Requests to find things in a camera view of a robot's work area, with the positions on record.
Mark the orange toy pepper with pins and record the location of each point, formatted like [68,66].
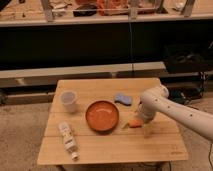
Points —
[133,123]

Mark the black box on shelf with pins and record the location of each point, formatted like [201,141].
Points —
[187,58]

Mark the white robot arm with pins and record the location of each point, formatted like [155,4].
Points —
[155,100]

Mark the translucent plastic cup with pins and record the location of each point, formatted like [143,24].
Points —
[68,99]

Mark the wooden table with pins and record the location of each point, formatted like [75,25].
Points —
[161,141]

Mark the blue sponge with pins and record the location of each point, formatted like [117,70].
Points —
[123,99]

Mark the white plastic bottle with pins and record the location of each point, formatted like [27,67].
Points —
[68,140]

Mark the orange round bowl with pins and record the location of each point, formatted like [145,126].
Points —
[102,116]

